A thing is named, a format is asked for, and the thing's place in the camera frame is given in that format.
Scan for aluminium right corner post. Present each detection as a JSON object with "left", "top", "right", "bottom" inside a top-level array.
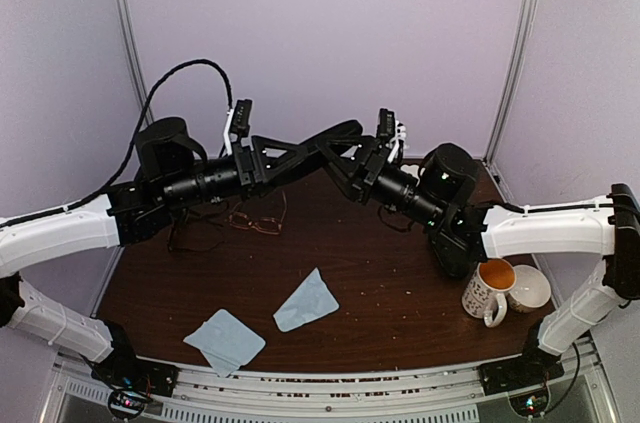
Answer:
[{"left": 483, "top": 0, "right": 539, "bottom": 167}]

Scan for aluminium left corner post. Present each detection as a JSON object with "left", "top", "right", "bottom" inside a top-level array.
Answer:
[{"left": 115, "top": 0, "right": 147, "bottom": 112}]

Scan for white cream bowl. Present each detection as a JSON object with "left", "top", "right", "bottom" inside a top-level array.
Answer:
[{"left": 507, "top": 265, "right": 551, "bottom": 314}]

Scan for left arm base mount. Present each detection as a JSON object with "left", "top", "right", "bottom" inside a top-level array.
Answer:
[{"left": 85, "top": 321, "right": 179, "bottom": 422}]

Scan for aluminium front frame rail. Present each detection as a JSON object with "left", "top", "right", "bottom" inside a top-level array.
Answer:
[{"left": 35, "top": 337, "right": 622, "bottom": 422}]

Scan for light blue cloth left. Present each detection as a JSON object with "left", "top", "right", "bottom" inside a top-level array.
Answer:
[{"left": 183, "top": 309, "right": 266, "bottom": 377}]

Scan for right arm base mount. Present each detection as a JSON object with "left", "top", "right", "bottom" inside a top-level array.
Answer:
[{"left": 478, "top": 320, "right": 581, "bottom": 422}]

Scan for dark brown sunglasses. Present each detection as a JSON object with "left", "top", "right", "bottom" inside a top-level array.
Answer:
[{"left": 166, "top": 209, "right": 225, "bottom": 254}]

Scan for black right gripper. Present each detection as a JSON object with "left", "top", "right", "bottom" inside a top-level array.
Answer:
[{"left": 315, "top": 136, "right": 445, "bottom": 230}]

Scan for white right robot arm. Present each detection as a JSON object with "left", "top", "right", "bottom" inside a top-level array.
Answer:
[{"left": 317, "top": 136, "right": 639, "bottom": 385}]

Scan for light blue cloth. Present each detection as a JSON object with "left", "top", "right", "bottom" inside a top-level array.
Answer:
[
  {"left": 273, "top": 268, "right": 340, "bottom": 333},
  {"left": 183, "top": 309, "right": 266, "bottom": 377}
]

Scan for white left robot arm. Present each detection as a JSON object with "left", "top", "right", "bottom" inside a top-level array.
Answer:
[{"left": 1, "top": 117, "right": 332, "bottom": 387}]

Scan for black glasses case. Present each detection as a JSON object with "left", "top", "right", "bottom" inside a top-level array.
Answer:
[{"left": 301, "top": 119, "right": 363, "bottom": 148}]

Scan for white patterned mug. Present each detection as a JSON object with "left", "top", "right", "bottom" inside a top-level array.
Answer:
[{"left": 461, "top": 259, "right": 517, "bottom": 328}]

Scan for light blue cloth right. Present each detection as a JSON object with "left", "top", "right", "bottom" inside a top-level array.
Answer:
[{"left": 273, "top": 268, "right": 340, "bottom": 333}]

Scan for aluminium corner post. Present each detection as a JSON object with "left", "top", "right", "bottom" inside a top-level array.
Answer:
[
  {"left": 483, "top": 0, "right": 539, "bottom": 167},
  {"left": 115, "top": 0, "right": 147, "bottom": 112}
]

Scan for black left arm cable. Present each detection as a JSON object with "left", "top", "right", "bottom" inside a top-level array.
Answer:
[{"left": 69, "top": 59, "right": 236, "bottom": 209}]

